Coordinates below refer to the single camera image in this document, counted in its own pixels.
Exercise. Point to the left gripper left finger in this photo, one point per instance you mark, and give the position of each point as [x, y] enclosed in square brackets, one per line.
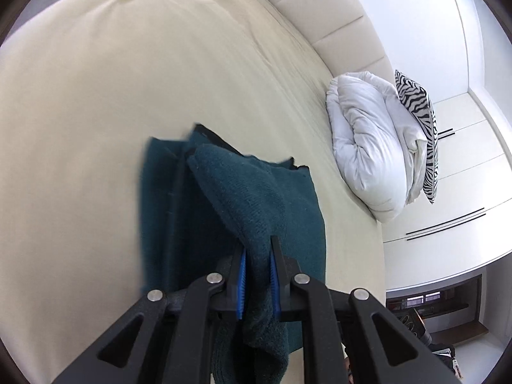
[166, 337]

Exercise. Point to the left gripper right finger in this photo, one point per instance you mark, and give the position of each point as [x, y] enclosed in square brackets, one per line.
[348, 337]

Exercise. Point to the dark green knit sweater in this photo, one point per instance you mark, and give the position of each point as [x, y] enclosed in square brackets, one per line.
[199, 199]

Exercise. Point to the dark tv cabinet shelf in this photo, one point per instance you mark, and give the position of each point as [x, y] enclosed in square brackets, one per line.
[454, 310]

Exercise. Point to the white folded duvet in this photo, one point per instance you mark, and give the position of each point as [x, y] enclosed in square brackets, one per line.
[379, 147]

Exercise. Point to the zebra print pillow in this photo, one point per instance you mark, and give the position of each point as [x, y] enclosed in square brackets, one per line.
[415, 99]

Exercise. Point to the beige bed sheet mattress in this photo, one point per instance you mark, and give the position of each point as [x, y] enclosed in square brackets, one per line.
[84, 85]

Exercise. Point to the cream padded headboard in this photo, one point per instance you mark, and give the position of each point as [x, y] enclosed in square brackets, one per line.
[341, 33]

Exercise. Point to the white wardrobe with black handles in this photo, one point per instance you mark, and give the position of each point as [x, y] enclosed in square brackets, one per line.
[468, 224]

